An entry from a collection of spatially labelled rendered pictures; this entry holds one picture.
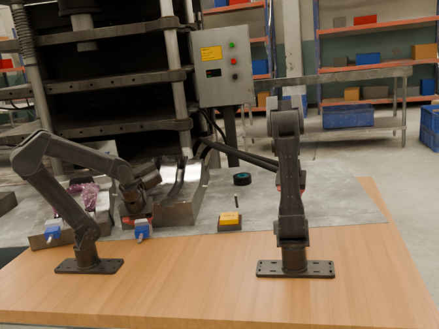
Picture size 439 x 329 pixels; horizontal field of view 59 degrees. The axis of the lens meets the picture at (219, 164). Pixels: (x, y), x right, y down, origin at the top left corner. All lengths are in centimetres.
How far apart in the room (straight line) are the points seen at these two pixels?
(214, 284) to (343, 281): 32
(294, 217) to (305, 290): 18
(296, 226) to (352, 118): 406
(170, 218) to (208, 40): 105
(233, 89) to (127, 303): 135
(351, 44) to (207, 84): 593
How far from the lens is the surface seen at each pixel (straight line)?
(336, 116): 498
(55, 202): 113
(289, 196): 98
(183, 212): 134
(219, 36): 208
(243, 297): 98
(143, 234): 130
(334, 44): 784
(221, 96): 209
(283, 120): 96
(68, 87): 224
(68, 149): 110
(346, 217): 134
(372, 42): 785
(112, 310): 104
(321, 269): 105
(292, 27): 759
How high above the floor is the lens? 138
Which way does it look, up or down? 17 degrees down
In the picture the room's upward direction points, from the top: 7 degrees counter-clockwise
